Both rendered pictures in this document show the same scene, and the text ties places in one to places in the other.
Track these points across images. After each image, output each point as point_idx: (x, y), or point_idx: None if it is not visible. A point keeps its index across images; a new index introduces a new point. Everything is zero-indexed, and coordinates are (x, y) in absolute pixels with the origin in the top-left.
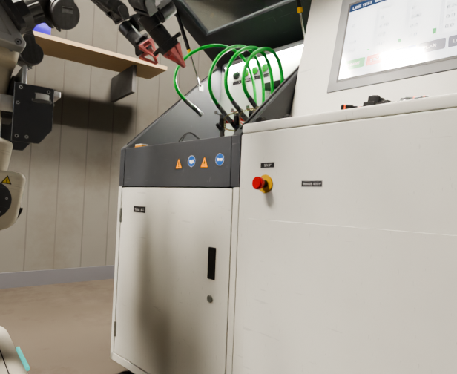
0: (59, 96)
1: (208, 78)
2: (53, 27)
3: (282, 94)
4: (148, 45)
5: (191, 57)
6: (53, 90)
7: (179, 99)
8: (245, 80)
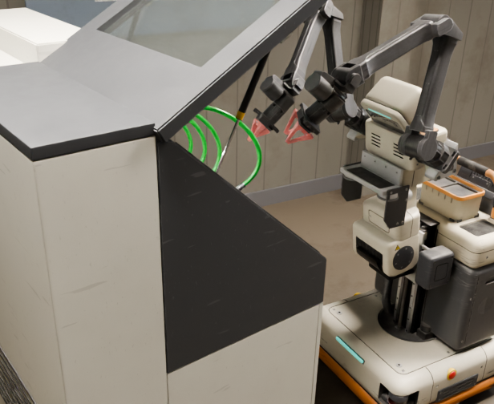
0: (340, 170)
1: (221, 150)
2: (345, 122)
3: None
4: (297, 119)
5: (234, 126)
6: (343, 165)
7: (253, 200)
8: (188, 147)
